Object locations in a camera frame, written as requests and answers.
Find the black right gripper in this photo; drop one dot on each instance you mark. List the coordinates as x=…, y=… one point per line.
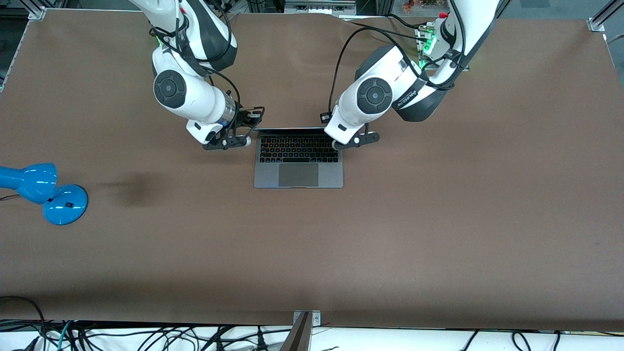
x=242, y=118

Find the grey laptop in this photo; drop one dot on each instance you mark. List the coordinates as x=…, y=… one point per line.
x=297, y=175

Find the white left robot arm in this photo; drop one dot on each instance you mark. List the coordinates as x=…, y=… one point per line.
x=390, y=63

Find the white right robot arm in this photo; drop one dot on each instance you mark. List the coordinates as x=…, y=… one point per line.
x=195, y=97

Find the grey power strip box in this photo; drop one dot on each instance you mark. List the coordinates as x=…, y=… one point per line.
x=319, y=7

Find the colourful background items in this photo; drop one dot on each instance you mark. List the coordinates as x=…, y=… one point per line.
x=419, y=4

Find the blue desk lamp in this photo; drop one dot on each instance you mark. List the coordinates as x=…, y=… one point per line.
x=34, y=183

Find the small metal bracket plate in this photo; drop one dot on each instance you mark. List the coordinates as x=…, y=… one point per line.
x=317, y=319

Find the aluminium camera post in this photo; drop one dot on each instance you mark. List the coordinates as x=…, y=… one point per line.
x=300, y=336

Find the aluminium table corner bracket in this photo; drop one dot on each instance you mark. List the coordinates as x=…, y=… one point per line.
x=34, y=10
x=597, y=23

